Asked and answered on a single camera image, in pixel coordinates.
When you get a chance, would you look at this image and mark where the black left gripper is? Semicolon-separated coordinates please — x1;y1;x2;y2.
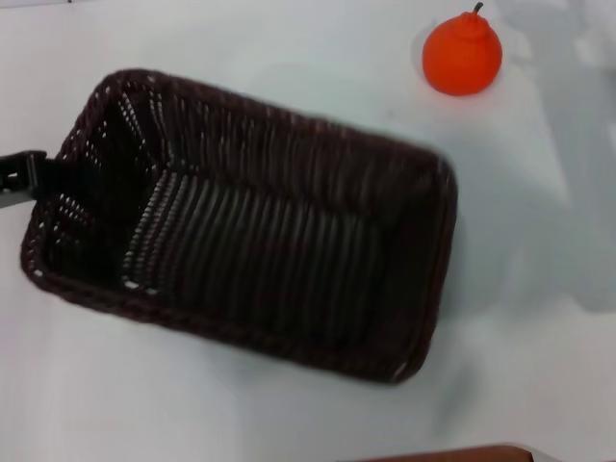
0;150;105;211

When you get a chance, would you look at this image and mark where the dark brown woven basket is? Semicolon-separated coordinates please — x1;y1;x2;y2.
18;67;459;385

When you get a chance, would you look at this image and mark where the orange pear-shaped toy fruit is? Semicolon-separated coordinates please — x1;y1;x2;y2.
422;2;504;97

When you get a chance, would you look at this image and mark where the brown rounded panel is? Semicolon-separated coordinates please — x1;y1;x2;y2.
368;443;535;462

